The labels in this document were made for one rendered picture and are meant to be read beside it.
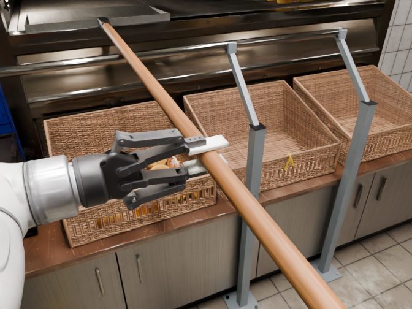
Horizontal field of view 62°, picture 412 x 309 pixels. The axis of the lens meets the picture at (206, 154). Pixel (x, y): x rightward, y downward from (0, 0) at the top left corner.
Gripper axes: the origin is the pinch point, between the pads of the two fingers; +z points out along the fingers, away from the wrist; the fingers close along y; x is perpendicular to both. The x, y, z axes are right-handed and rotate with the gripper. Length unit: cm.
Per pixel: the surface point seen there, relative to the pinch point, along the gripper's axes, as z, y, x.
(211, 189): 25, 54, -53
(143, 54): 5, 1, -62
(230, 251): 31, 83, -45
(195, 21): 38, 1, -100
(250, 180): 34, 43, -40
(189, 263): 12, 82, -45
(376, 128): 132, 59, -73
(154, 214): 1, 56, -50
